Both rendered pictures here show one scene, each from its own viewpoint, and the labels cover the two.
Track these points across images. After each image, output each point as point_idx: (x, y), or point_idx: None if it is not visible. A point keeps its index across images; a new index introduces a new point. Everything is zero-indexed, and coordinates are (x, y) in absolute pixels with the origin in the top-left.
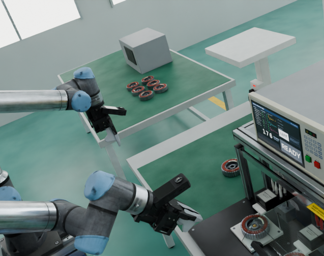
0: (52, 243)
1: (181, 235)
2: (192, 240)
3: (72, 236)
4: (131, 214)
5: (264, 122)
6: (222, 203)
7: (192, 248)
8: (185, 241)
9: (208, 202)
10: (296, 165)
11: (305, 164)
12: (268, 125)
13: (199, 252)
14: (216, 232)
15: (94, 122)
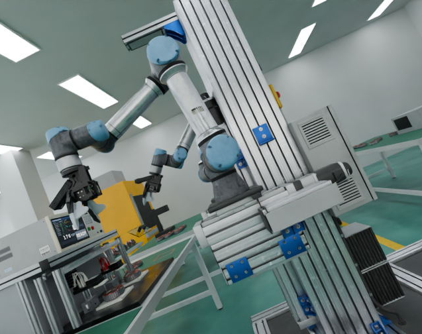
0: (214, 202)
1: (146, 303)
2: (144, 300)
3: (204, 219)
4: (161, 175)
5: (63, 229)
6: (93, 330)
7: (152, 294)
8: (149, 299)
9: (95, 333)
10: (87, 240)
11: (89, 234)
12: (65, 229)
13: (151, 292)
14: (129, 298)
15: (94, 182)
